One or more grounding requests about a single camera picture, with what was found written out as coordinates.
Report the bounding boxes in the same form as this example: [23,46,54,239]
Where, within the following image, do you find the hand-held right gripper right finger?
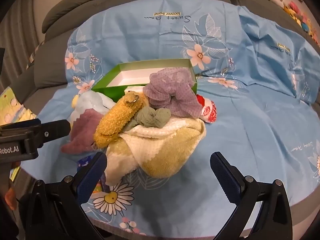
[209,151,293,240]

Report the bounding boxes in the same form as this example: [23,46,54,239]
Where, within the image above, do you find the purple waffle cloth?
[143,67,203,118]

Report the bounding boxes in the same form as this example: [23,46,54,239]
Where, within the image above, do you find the red and white sock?
[196,94,217,123]

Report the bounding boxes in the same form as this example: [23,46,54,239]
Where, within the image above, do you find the blue floral bed sheet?
[20,0,320,230]

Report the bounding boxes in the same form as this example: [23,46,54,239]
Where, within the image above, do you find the mauve fluffy cloth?
[61,109,105,154]

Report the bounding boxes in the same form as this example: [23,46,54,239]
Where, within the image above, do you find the grey sofa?
[20,0,320,240]

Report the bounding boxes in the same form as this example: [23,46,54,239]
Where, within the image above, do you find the yellow and white towel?
[105,117,207,187]

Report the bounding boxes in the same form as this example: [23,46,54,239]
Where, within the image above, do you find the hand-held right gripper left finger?
[25,151,108,240]

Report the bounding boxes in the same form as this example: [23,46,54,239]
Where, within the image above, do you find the yellow patterned blanket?
[0,86,38,180]

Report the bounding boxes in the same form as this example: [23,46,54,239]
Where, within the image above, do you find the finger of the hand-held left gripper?
[37,119,72,144]

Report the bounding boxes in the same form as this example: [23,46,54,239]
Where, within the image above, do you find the green scrunchie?
[124,106,172,132]

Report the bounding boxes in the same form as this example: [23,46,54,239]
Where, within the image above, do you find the person's left hand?
[4,180,18,211]

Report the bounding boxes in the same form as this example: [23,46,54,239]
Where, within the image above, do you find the green cardboard box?
[91,59,198,103]

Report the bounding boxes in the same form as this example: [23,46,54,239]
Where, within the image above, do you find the mustard plush toy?
[94,91,150,150]

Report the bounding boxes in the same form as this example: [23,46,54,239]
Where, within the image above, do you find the grey curtain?
[0,0,48,93]

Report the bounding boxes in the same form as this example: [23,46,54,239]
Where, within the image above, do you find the pile of colourful plush toys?
[262,0,320,45]

